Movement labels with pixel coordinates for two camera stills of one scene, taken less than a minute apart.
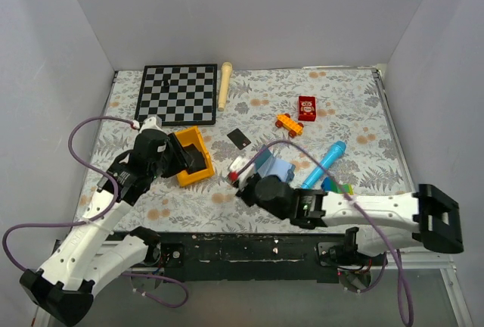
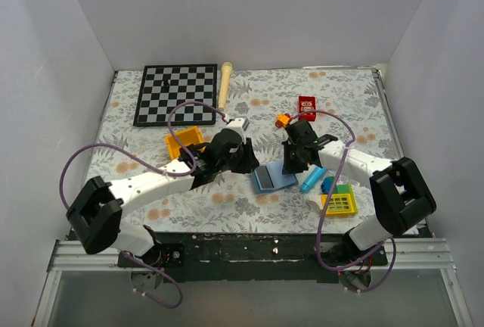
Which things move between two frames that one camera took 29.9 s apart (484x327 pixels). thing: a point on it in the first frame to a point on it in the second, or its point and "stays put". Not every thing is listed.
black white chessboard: [180, 94] stays put
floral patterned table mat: [330, 129] stays put
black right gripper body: [247, 194] to [299, 146]
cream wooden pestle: [224, 82] stays put
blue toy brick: [326, 184] stays put
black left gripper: [181, 160] to [249, 160]
